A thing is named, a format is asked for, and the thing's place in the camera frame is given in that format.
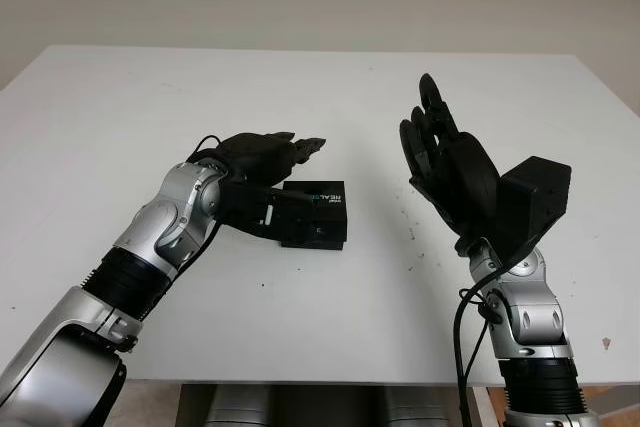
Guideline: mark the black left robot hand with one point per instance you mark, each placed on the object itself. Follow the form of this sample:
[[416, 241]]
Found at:
[[260, 154]]

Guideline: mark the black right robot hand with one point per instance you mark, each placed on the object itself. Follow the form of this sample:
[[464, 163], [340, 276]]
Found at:
[[460, 172]]

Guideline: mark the black RealSense box lid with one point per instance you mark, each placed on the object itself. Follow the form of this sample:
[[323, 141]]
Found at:
[[325, 212]]

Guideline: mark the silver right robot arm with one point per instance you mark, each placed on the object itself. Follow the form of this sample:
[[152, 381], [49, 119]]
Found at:
[[525, 327]]

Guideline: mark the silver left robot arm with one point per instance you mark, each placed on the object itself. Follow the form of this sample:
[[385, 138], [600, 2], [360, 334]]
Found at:
[[125, 272]]

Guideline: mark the dark grey robot torso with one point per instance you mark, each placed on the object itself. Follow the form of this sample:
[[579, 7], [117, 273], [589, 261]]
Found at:
[[325, 407]]

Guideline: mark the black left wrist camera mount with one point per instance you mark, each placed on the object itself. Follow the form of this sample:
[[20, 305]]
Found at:
[[260, 212]]

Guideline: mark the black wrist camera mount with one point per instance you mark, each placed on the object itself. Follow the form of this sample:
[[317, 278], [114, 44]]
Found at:
[[260, 212], [535, 202]]

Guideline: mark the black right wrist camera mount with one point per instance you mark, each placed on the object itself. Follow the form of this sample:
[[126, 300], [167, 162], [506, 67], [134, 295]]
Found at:
[[535, 202]]

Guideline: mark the black camera box base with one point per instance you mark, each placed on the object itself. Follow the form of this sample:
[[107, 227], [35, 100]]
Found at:
[[330, 246]]

